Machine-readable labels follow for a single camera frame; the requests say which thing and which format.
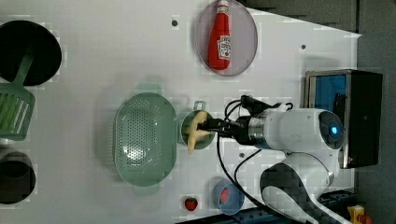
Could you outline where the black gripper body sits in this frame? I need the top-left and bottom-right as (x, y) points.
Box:
(218, 116), (251, 145)

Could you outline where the black toaster oven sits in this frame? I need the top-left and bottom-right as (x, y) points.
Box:
(304, 69), (383, 169)

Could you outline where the peeled toy banana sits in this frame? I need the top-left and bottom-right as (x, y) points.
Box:
(187, 111), (211, 154)

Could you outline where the green spatula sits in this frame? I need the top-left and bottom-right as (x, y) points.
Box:
(0, 49), (35, 141)

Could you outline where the grey oval plate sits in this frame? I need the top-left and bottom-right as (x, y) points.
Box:
(195, 0), (258, 77)

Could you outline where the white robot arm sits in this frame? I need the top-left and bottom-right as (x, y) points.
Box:
(198, 105), (351, 224)

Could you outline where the green colander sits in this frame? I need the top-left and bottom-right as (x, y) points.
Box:
(113, 83), (177, 197)

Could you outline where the blue bowl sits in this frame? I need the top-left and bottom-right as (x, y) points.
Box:
(212, 178), (245, 216)

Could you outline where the red fruit in bowl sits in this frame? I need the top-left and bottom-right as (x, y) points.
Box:
(219, 188), (229, 203)

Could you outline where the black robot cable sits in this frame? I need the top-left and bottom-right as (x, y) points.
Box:
(216, 94), (293, 222)

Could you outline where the red ketchup bottle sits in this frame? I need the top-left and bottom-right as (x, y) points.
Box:
(207, 0), (232, 70)

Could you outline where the green mug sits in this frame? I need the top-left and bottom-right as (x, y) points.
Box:
(177, 101), (215, 150)

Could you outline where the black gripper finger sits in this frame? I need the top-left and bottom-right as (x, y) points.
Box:
(197, 119), (223, 132)

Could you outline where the toy strawberry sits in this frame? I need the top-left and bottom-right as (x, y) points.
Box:
(184, 197), (198, 212)

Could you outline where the black round pan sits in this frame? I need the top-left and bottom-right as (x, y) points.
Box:
(0, 21), (62, 86)

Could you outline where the black cylinder cup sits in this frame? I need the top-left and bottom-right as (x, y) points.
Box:
(0, 149), (36, 204)

